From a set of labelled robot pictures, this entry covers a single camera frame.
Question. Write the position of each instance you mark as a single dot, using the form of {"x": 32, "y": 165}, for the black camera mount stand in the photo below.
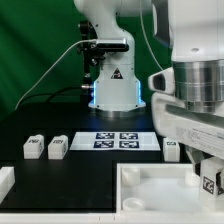
{"x": 92, "y": 56}

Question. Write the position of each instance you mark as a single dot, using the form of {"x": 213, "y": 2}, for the white square tabletop panel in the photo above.
{"x": 165, "y": 188}

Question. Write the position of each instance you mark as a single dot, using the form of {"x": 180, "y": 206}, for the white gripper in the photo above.
{"x": 188, "y": 106}

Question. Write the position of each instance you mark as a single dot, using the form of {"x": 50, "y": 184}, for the white sheet with tags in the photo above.
{"x": 131, "y": 141}

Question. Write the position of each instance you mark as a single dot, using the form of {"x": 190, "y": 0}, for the white L-shaped obstacle fence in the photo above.
{"x": 112, "y": 218}

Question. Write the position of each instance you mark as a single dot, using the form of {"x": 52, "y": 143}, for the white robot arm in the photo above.
{"x": 193, "y": 29}

